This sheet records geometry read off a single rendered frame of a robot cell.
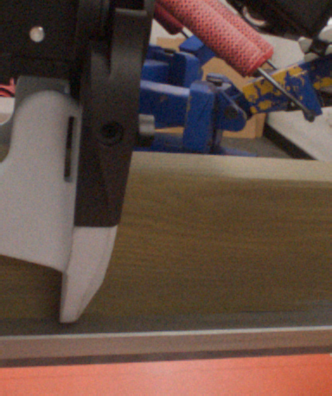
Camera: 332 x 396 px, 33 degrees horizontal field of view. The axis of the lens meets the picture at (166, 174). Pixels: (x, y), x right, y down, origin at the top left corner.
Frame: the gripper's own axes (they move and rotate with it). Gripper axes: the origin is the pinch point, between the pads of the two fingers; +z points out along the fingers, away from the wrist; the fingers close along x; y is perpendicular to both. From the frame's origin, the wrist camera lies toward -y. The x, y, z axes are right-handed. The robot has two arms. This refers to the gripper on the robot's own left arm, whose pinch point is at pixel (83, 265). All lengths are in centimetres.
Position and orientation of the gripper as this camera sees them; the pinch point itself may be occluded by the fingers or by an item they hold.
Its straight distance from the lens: 24.6
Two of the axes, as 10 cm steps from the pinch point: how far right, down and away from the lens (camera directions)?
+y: -9.7, -0.5, -2.6
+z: -1.4, 9.3, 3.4
